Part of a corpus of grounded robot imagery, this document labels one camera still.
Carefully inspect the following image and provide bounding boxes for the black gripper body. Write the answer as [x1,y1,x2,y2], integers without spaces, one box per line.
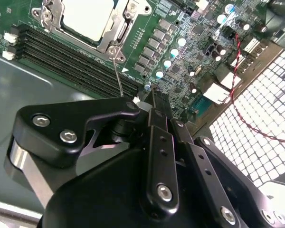
[39,118,220,228]

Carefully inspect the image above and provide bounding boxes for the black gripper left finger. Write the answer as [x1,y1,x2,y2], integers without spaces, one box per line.
[3,87,181,216]

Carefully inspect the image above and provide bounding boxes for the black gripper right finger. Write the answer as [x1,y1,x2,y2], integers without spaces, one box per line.
[160,90,285,228]

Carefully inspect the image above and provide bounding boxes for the metal wire locking lever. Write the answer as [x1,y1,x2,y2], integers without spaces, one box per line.
[113,57,124,98]

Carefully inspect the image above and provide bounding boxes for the metal socket cover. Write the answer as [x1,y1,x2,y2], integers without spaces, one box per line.
[48,0,131,54]

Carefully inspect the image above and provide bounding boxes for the silver CPU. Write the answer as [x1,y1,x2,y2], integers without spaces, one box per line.
[61,0,117,43]

